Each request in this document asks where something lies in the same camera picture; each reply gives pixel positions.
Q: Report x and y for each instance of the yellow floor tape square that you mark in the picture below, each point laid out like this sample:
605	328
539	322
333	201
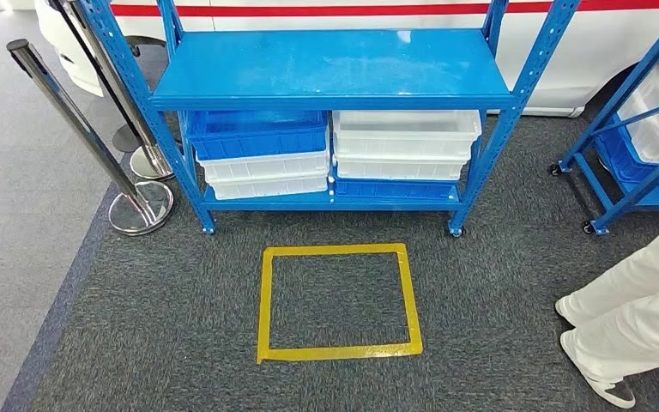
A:
264	301

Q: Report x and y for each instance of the white car with red stripe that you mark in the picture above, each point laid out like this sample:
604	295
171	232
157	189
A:
579	51

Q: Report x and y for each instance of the blue plastic bin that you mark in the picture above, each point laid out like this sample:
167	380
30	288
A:
255	136
395	189
628	165

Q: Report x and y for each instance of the blue metal shelf rack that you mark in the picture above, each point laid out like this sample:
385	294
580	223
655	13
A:
329	62

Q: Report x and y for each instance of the person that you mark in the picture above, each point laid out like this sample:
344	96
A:
636	307

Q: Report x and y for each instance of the chrome stanchion post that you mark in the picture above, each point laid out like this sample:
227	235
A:
136	207
156	162

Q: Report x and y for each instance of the blue wheeled metal rack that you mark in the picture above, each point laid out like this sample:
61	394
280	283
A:
619	182

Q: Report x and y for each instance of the dark slim stanchion post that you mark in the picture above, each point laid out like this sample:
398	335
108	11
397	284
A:
125	139

